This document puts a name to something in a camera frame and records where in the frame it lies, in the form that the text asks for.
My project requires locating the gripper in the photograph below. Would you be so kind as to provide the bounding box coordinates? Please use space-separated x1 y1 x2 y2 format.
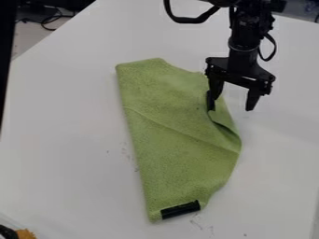
204 46 277 112

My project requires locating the green cloth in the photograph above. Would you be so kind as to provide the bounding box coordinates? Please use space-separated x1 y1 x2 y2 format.
114 57 243 224

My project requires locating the yellow toy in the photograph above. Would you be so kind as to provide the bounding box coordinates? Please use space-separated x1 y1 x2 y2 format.
13 229 38 239

